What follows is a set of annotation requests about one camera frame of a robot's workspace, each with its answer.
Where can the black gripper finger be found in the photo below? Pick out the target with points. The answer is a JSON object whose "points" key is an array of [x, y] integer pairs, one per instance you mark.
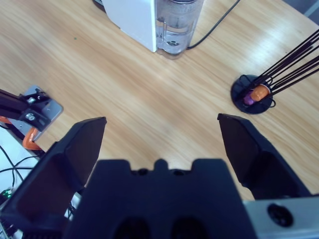
{"points": [[254, 159], [54, 174]]}

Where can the purple coffee capsule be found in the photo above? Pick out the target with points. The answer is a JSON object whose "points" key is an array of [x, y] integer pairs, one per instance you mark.
{"points": [[248, 100]]}

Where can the orange coffee capsule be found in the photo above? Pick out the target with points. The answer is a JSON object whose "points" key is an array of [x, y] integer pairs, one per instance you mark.
{"points": [[260, 92]]}

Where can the white capsule coffee machine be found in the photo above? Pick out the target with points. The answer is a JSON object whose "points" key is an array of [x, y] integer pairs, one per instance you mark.
{"points": [[134, 20]]}

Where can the orange clamp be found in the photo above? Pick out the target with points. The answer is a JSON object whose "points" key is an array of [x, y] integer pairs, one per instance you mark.
{"points": [[28, 143]]}

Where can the clear water tank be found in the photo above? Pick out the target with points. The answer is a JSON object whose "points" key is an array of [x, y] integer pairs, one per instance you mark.
{"points": [[177, 27]]}

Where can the grey mount plate black post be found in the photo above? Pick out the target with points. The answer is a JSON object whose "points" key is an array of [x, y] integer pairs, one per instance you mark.
{"points": [[51, 109]]}

